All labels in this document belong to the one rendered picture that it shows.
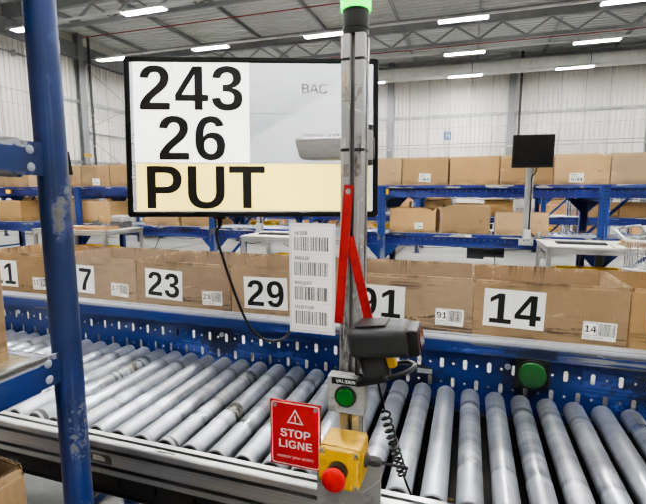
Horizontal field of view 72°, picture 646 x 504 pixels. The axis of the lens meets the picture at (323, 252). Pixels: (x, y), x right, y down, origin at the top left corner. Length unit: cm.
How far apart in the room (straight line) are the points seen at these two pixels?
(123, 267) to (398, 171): 457
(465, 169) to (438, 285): 456
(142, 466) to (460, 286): 93
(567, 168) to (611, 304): 460
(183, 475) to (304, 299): 48
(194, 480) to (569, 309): 103
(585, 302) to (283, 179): 89
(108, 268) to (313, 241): 121
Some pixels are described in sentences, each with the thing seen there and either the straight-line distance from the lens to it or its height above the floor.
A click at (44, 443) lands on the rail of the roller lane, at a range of 132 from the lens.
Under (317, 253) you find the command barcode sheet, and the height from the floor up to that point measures 119.
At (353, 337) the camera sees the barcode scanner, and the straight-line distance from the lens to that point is 73.
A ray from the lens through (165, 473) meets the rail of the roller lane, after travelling 111.
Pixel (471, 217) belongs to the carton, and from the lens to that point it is 560.
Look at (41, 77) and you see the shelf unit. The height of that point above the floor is 140.
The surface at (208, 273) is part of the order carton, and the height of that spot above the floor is 102.
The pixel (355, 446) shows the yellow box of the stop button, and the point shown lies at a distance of 82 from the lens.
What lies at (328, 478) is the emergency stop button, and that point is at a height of 85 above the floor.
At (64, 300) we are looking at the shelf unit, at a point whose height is 119.
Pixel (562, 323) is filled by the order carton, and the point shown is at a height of 94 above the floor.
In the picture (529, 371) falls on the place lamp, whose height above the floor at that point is 82.
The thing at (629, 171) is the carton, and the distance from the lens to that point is 609.
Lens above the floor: 130
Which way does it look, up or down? 8 degrees down
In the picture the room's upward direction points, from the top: straight up
